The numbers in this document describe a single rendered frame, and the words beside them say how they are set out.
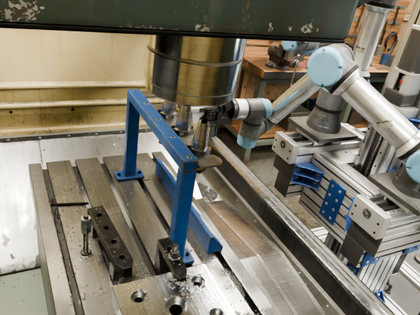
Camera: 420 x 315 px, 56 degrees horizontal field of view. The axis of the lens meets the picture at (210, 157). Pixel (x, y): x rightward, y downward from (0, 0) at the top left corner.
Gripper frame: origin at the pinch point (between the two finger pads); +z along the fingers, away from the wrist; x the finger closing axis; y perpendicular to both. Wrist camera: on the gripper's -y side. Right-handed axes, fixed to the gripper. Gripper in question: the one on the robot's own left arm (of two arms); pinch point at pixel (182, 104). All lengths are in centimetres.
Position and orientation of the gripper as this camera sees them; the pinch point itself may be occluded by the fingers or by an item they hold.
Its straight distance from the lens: 132.4
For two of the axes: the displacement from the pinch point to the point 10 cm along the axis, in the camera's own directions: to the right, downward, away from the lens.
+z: -8.8, 0.8, -4.6
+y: -1.7, 8.7, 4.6
